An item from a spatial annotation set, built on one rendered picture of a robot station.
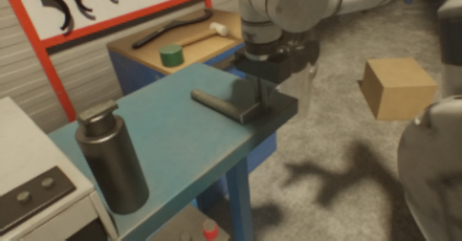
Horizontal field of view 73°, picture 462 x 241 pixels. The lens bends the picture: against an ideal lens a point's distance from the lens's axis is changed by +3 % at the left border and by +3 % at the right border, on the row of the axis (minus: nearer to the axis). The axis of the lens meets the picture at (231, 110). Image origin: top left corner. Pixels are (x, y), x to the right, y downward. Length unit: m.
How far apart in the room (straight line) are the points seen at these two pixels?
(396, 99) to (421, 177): 2.33
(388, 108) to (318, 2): 2.11
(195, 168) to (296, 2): 0.37
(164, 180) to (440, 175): 0.51
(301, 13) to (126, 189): 0.40
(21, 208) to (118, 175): 0.13
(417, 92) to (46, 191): 2.39
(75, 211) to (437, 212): 0.43
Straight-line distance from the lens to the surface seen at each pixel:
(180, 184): 0.62
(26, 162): 0.60
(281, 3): 0.49
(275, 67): 0.66
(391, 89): 2.49
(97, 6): 2.38
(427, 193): 0.24
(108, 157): 0.51
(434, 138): 0.21
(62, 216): 0.50
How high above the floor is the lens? 1.51
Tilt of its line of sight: 35 degrees down
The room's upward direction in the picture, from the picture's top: 6 degrees counter-clockwise
